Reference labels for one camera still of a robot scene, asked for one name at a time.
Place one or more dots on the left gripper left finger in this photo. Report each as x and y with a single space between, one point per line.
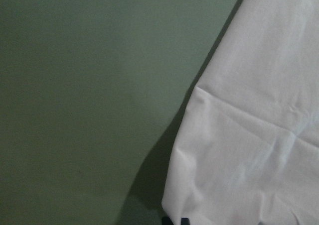
166 221

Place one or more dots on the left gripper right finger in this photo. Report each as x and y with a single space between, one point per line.
184 221

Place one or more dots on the pink Snoopy t-shirt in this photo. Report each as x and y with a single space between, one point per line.
247 150

